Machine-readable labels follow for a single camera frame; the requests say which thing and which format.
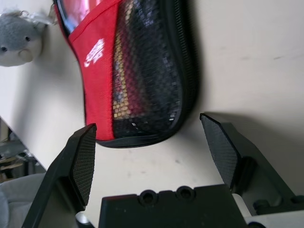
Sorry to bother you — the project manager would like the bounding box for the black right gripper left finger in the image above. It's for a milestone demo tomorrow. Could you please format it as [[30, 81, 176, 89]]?
[[22, 123, 98, 228]]

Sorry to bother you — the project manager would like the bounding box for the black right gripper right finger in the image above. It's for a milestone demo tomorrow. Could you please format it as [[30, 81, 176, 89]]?
[[199, 113, 304, 207]]

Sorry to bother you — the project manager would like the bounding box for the red black paddle case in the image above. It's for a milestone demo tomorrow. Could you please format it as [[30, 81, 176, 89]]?
[[52, 0, 199, 149]]

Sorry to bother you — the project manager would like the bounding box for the grey plush keychain toy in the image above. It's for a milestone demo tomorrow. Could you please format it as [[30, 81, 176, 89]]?
[[0, 7, 58, 67]]

